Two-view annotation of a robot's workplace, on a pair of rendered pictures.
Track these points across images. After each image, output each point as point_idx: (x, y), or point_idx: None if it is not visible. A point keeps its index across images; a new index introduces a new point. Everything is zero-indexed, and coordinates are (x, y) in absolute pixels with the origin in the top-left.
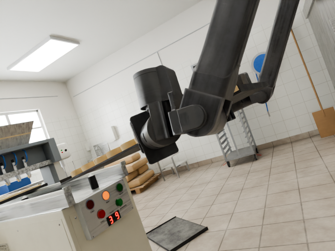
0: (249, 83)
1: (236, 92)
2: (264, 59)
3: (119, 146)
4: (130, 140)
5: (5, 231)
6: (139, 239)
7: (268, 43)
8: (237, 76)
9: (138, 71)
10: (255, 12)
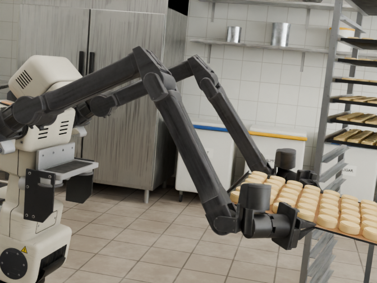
0: (243, 175)
1: (250, 174)
2: (215, 171)
3: (362, 200)
4: (344, 194)
5: None
6: None
7: (205, 151)
8: (247, 163)
9: (289, 148)
10: (233, 140)
